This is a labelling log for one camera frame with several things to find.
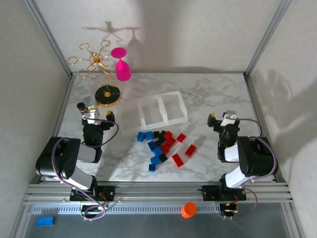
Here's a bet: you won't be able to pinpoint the grey slotted cable duct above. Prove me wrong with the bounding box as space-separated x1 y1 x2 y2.
32 204 223 215

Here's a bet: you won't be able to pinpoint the blue sponge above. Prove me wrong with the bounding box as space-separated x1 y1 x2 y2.
35 216 55 228

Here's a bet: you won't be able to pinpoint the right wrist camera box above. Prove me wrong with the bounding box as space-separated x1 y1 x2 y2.
221 110 239 126

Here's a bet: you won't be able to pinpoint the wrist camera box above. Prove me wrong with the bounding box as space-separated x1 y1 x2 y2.
83 108 100 125
221 110 239 126

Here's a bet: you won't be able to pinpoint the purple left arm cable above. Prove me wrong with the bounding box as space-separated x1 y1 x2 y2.
51 118 120 222

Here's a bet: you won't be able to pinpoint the aluminium front rail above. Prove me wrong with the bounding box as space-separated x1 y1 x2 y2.
21 182 295 204

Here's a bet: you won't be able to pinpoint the gold wire glass rack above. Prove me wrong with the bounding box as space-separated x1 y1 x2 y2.
67 40 122 107

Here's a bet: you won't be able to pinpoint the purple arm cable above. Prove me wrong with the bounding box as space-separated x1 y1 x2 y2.
51 118 120 222
221 117 277 221

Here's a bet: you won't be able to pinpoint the aluminium frame post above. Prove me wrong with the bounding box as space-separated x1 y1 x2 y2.
243 0 293 76
23 0 75 78

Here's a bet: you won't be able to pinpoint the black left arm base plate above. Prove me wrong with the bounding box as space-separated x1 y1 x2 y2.
69 185 116 202

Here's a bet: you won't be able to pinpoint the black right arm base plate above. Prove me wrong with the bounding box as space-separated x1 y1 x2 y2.
201 184 247 202

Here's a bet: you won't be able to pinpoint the orange plastic cup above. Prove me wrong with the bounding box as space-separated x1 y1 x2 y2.
181 202 198 219

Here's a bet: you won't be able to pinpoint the clear plastic bin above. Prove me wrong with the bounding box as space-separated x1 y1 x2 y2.
159 91 189 124
120 106 145 131
137 95 166 130

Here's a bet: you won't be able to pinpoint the pink wine glass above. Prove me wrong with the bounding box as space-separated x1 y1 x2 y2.
110 47 132 82

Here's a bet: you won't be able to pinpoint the silver-lid gold tin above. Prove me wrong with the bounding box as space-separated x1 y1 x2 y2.
82 96 98 110

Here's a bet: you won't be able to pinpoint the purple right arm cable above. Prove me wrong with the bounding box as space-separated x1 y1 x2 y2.
221 117 277 221

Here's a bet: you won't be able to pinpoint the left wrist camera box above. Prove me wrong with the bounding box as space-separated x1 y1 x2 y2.
83 108 100 125

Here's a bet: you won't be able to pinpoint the small black-lid jar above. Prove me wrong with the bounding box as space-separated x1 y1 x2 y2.
76 102 88 115

